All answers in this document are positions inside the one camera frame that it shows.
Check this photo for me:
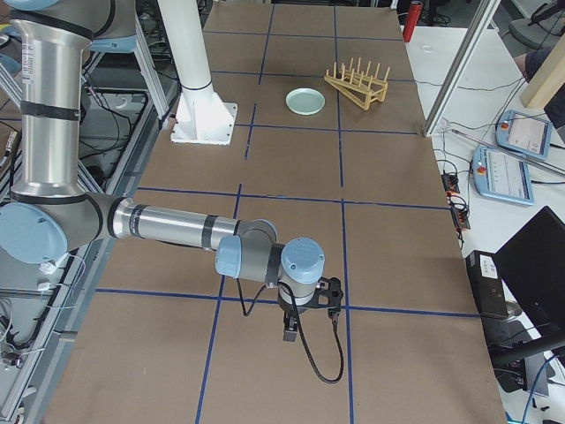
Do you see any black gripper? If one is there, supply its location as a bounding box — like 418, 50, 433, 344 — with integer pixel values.
277, 296, 306, 342

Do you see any light green plate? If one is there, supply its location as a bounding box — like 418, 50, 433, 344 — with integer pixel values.
285, 87, 326, 116

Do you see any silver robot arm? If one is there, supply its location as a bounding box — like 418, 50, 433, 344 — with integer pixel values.
1, 1, 325, 341

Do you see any wooden plate rack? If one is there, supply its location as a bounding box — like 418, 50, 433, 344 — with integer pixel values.
323, 57, 391, 110

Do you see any orange black connector lower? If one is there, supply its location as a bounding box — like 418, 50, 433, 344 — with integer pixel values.
450, 203, 471, 231

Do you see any orange black connector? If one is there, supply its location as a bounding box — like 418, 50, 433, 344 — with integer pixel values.
450, 203, 471, 231
441, 172, 460, 195

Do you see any black computer box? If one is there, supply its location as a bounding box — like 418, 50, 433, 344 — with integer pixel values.
465, 250, 523, 321

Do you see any orange black connector upper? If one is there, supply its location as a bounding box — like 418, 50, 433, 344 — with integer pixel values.
441, 172, 460, 195

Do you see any black monitor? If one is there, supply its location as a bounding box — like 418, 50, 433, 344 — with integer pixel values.
494, 206, 564, 336

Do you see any near teach pendant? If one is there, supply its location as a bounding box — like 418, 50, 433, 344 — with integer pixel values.
472, 146, 535, 206

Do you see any teach pendant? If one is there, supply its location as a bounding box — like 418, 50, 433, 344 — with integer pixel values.
472, 146, 535, 206
495, 110, 554, 161

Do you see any far teach pendant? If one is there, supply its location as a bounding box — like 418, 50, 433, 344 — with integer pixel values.
495, 110, 554, 161

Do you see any red water bottle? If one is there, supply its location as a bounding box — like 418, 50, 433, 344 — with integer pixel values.
403, 1, 423, 43

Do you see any seated person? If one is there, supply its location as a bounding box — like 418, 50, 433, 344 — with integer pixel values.
514, 47, 553, 82

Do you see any wooden beam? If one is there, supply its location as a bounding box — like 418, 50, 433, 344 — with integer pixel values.
520, 36, 565, 109

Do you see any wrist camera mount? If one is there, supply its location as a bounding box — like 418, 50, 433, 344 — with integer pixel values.
307, 277, 343, 309

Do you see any aluminium frame post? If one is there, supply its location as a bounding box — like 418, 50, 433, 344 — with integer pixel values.
423, 0, 501, 137

